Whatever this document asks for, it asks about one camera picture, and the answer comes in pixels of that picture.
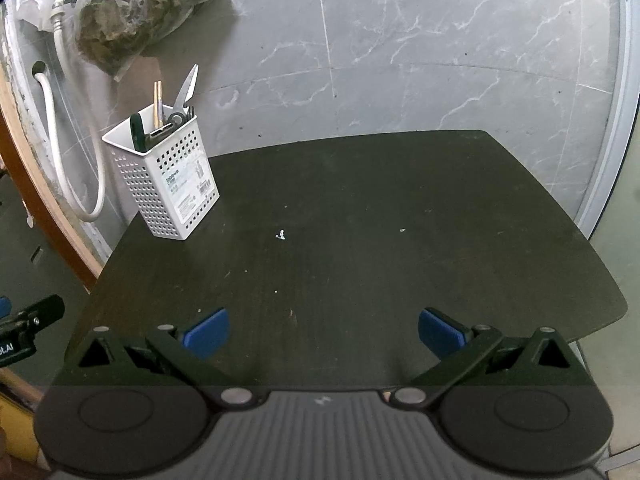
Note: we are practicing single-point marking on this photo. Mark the dark grey cabinet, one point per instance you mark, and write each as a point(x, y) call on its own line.
point(45, 265)

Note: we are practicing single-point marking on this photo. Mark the plastic bag of dried greens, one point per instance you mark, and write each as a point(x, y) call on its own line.
point(130, 15)

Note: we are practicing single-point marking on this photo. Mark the yellow object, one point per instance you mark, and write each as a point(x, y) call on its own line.
point(15, 425)

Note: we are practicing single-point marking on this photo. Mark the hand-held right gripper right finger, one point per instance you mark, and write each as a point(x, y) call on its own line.
point(442, 332)

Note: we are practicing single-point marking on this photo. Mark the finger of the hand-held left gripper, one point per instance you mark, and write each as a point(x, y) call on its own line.
point(42, 310)
point(4, 306)

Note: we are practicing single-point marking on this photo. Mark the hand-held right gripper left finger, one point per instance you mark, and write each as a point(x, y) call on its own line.
point(207, 332)

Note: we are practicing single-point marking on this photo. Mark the white perforated utensil basket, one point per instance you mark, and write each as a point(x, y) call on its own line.
point(170, 195)

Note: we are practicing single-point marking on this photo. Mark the white plastic bag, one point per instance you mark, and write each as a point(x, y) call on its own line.
point(35, 15)

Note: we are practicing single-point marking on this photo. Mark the white aluminium frame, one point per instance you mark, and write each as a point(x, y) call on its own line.
point(617, 125)

